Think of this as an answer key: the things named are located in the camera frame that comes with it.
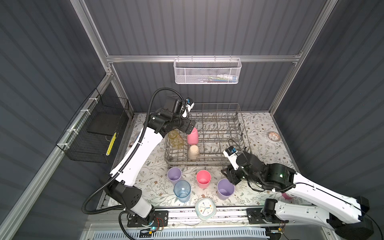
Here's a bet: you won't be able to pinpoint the clear amber glass cup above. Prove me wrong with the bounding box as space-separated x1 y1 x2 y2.
168 130 184 150

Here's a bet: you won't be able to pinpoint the pink cup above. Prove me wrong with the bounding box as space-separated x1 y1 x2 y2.
196 170 212 189
187 128 199 146

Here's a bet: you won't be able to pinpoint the lilac cup front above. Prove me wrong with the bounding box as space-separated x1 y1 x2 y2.
217 179 235 200

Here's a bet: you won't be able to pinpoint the lilac cup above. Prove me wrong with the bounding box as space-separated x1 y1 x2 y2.
167 167 182 185
217 179 235 200

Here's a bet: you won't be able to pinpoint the beige cup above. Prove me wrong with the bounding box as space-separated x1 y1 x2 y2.
188 145 200 160

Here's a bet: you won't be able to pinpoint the clear blue cup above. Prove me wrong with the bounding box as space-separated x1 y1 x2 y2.
174 180 192 203

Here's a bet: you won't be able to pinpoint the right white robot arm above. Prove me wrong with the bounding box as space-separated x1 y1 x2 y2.
222 148 374 240

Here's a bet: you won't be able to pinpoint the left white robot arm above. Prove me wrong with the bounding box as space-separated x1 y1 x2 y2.
82 88 196 219

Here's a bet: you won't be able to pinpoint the small patterned dish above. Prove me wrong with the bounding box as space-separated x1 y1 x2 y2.
267 132 281 142

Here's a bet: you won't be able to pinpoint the pink tape roll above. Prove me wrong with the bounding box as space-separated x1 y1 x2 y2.
282 193 294 200

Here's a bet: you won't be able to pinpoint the white mint clock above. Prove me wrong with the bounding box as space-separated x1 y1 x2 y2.
195 198 217 221

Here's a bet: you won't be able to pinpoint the lilac cup left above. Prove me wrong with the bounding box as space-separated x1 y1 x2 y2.
167 167 182 185

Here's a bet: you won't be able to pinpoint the items in white basket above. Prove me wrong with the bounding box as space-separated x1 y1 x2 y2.
198 75 238 84

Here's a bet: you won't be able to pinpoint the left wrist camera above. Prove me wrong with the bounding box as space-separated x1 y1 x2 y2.
183 98 195 118

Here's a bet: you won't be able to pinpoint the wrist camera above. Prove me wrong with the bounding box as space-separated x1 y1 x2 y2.
183 98 195 118
223 146 239 170

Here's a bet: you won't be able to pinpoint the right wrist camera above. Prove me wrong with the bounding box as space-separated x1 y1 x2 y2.
223 146 239 170

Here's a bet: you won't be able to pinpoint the grey wire dish rack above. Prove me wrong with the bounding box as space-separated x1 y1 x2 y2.
165 103 252 167

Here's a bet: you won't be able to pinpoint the white mesh wall basket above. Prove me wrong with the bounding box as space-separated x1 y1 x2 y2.
173 58 242 85

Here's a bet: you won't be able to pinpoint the black wire wall basket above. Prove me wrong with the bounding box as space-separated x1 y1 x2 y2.
57 91 134 164

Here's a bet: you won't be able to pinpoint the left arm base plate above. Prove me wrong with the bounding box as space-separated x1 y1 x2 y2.
127 210 169 228

